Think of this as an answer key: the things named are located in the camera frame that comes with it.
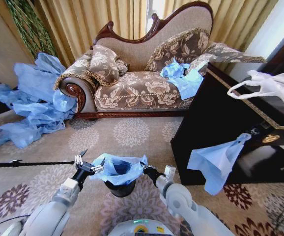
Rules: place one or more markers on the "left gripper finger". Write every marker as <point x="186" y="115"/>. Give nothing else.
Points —
<point x="81" y="157"/>
<point x="99" y="166"/>

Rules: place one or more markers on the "small floral cushion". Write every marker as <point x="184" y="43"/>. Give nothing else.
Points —
<point x="102" y="65"/>

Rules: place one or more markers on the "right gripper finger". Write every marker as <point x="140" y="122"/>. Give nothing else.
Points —
<point x="152" y="167"/>
<point x="144" y="166"/>

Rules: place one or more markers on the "black glossy cabinet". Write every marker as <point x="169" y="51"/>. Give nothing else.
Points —
<point x="210" y="123"/>

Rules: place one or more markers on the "gold cabinet ornament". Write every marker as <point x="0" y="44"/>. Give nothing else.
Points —
<point x="271" y="138"/>

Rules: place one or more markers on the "white robot front shell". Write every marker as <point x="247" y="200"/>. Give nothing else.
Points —
<point x="142" y="228"/>

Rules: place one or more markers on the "green hanging plant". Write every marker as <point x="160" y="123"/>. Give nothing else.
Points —
<point x="31" y="27"/>

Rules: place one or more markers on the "black trash bin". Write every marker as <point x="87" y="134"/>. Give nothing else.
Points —
<point x="120" y="189"/>

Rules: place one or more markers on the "flat blue garbage bag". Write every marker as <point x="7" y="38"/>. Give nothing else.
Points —
<point x="188" y="84"/>

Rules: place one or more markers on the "yellow pleated curtain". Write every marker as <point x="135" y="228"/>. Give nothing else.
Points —
<point x="83" y="22"/>

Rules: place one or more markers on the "floral chaise sofa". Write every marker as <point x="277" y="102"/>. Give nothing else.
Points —
<point x="137" y="91"/>

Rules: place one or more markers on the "white plastic bag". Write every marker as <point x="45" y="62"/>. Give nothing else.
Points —
<point x="277" y="86"/>

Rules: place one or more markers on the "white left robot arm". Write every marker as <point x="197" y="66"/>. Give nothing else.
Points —
<point x="46" y="216"/>

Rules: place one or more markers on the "crumpled blue garbage bag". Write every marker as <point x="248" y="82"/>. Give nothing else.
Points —
<point x="172" y="70"/>

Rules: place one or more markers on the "large fringed floral cushion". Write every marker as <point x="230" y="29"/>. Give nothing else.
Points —
<point x="181" y="46"/>

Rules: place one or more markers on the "black pole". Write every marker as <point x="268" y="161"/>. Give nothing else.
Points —
<point x="34" y="163"/>

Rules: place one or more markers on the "floral fringed throw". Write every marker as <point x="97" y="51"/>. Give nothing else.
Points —
<point x="225" y="52"/>

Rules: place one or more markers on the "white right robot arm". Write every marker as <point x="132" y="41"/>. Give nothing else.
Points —
<point x="181" y="201"/>

